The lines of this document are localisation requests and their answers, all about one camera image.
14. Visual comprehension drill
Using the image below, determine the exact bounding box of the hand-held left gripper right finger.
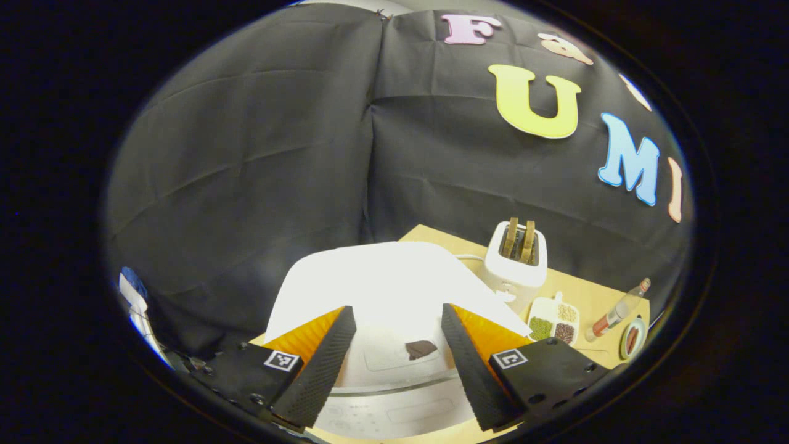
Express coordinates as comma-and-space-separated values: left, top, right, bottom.
441, 303, 614, 432

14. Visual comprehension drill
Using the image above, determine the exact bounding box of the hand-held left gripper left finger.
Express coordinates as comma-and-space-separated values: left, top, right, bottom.
203, 306, 357, 430

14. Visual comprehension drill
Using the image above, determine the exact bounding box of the white rice cooker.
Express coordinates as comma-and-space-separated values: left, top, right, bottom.
265, 242, 534, 440

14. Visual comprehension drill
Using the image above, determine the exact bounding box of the white divided dish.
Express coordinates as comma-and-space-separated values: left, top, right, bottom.
528, 292, 580, 346

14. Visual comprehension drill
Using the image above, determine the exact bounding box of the white toaster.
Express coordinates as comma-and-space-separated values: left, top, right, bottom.
484, 221, 548, 313

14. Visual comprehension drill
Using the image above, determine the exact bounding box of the clear plastic bottle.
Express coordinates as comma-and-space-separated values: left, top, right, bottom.
584, 277, 652, 343

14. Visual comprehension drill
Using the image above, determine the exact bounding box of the pale green plate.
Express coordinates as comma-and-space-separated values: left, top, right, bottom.
619, 316, 648, 361

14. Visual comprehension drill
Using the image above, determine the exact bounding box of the black backdrop cloth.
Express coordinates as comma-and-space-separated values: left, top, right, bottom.
105, 3, 694, 358

